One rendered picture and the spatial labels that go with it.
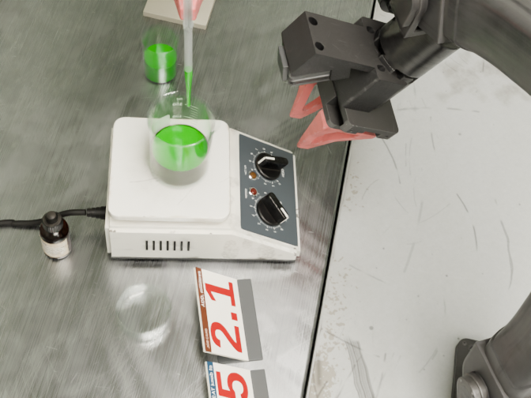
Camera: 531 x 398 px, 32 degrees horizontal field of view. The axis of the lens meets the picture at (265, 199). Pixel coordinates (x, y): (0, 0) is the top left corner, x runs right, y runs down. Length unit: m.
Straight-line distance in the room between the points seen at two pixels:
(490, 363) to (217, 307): 0.28
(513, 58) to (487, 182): 0.43
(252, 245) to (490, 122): 0.36
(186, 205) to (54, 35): 0.34
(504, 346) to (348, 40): 0.29
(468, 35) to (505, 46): 0.04
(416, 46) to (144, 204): 0.30
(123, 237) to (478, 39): 0.41
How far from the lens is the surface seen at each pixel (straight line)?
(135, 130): 0.95
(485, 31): 0.69
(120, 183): 0.91
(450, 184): 1.07
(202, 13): 1.16
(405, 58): 0.81
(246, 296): 0.95
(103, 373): 0.92
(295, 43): 0.79
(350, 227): 1.01
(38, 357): 0.93
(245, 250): 0.94
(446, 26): 0.73
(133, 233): 0.91
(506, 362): 0.78
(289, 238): 0.95
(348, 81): 0.83
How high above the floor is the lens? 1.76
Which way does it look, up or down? 58 degrees down
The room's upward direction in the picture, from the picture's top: 11 degrees clockwise
